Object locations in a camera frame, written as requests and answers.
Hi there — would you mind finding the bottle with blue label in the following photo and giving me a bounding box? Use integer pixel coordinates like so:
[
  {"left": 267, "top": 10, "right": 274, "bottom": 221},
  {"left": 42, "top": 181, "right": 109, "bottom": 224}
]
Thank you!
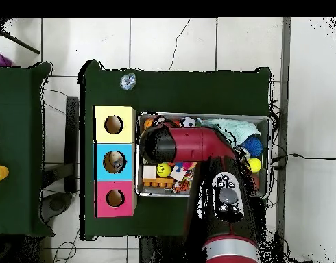
[{"left": 119, "top": 73, "right": 137, "bottom": 90}]

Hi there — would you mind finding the silver mesh bin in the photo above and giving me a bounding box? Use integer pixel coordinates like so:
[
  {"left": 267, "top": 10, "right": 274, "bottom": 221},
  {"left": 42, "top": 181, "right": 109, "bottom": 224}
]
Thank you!
[{"left": 134, "top": 112, "right": 271, "bottom": 200}]

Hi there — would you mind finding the wooden box with three holes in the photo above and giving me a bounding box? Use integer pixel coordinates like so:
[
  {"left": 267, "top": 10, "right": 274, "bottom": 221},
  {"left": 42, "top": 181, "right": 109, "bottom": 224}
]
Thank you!
[{"left": 91, "top": 105, "right": 136, "bottom": 218}]

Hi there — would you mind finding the yellow smiley face ball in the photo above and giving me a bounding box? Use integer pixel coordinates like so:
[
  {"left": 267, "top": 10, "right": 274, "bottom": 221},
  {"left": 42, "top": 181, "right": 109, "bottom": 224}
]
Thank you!
[{"left": 156, "top": 162, "right": 173, "bottom": 178}]

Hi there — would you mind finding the black and white soccer ball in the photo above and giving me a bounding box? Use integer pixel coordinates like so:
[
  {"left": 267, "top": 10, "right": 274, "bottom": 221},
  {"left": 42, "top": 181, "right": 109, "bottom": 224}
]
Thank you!
[{"left": 181, "top": 116, "right": 197, "bottom": 129}]

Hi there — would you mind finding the orange tiger plush toy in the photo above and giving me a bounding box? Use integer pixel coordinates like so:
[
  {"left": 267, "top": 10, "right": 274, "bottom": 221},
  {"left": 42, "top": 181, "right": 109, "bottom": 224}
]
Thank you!
[{"left": 171, "top": 180, "right": 191, "bottom": 195}]

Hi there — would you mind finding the mint green cloth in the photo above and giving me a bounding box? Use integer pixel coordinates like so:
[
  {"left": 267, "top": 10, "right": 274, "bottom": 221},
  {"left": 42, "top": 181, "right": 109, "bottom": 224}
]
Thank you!
[{"left": 200, "top": 118, "right": 261, "bottom": 146}]

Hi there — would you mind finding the blue spiky ball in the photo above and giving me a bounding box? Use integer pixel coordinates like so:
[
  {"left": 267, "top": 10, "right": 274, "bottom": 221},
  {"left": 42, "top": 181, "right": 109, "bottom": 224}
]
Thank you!
[{"left": 240, "top": 136, "right": 264, "bottom": 158}]

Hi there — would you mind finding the plain yellow ball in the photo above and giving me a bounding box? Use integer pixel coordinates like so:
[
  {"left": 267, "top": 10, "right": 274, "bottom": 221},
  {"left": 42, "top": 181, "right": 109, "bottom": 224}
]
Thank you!
[{"left": 247, "top": 156, "right": 263, "bottom": 173}]

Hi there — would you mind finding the black flat panel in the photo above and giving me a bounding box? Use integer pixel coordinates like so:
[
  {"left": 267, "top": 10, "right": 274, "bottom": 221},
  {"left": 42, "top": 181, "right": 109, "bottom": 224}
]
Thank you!
[{"left": 64, "top": 95, "right": 80, "bottom": 194}]

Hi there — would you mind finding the gray round base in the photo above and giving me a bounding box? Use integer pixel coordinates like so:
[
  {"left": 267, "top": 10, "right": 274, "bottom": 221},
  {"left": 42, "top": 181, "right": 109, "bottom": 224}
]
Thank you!
[{"left": 41, "top": 191, "right": 73, "bottom": 223}]

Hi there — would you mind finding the black rod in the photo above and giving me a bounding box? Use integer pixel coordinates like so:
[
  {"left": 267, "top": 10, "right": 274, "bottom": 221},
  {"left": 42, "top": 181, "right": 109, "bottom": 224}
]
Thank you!
[{"left": 0, "top": 29, "right": 41, "bottom": 55}]

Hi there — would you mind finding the purple object on floor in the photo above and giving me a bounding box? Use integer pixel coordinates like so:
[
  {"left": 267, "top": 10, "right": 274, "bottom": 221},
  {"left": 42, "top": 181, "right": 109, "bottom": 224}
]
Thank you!
[{"left": 0, "top": 53, "right": 13, "bottom": 67}]

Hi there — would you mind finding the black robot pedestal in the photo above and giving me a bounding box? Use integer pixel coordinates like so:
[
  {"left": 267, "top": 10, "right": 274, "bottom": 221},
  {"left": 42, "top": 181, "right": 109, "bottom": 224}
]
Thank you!
[{"left": 139, "top": 235, "right": 191, "bottom": 263}]

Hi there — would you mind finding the black cable on floor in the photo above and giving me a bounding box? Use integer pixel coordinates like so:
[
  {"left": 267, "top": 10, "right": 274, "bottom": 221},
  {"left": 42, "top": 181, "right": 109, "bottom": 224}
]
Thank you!
[{"left": 272, "top": 153, "right": 336, "bottom": 163}]

